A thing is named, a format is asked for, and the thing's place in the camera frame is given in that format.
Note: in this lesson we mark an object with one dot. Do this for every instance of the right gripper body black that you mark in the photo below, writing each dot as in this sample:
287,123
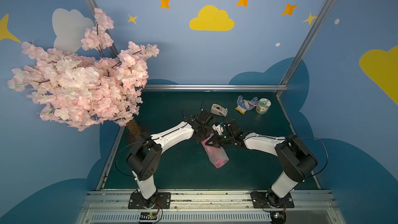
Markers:
225,140

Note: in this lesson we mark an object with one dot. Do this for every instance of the bubble wrap sheet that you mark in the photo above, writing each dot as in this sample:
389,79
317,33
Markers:
216,155

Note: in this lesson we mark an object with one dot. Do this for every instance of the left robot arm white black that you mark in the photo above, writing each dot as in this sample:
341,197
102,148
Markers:
145,153

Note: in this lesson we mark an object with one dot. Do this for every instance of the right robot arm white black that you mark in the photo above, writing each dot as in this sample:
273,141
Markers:
296,159

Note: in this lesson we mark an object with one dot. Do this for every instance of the beige tape dispenser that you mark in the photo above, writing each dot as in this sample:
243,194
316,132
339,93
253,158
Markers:
217,109

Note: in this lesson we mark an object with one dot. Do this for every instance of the blue white work glove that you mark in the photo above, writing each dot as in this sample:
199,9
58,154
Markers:
246,105

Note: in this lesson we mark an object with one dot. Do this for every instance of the green label tape roll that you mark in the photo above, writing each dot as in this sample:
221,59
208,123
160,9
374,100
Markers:
263,106

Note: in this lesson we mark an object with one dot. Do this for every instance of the right controller board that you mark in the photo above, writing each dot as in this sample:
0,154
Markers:
278,217

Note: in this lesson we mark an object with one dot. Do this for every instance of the controller board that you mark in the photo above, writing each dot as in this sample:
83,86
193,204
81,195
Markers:
147,217
278,217

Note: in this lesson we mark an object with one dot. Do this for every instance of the left controller board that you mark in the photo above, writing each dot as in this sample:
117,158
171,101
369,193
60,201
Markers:
147,217

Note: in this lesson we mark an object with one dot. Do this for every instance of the pink cherry blossom tree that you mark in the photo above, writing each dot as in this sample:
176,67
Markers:
84,91

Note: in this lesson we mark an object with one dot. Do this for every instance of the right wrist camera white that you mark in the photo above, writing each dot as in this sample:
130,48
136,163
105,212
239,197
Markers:
219,129

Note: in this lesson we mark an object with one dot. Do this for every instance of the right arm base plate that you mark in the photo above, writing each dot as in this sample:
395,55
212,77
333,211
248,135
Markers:
270,200

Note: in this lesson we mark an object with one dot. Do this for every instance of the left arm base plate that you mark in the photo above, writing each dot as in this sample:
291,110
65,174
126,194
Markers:
162,200

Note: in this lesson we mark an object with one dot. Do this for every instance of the aluminium rail frame front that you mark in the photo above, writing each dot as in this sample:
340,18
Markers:
210,207

